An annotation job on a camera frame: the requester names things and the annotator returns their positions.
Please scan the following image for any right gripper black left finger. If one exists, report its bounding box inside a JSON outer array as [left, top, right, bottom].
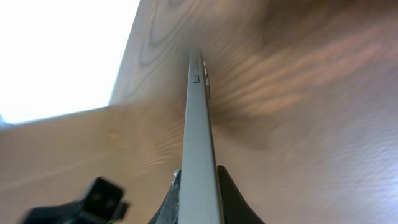
[[148, 169, 181, 224]]

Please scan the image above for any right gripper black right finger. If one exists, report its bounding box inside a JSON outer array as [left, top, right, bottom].
[[217, 165, 264, 224]]

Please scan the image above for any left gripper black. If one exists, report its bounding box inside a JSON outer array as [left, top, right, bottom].
[[21, 177, 130, 224]]

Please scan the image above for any Galaxy smartphone with reflective screen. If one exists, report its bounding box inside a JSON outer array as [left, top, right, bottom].
[[178, 50, 224, 224]]

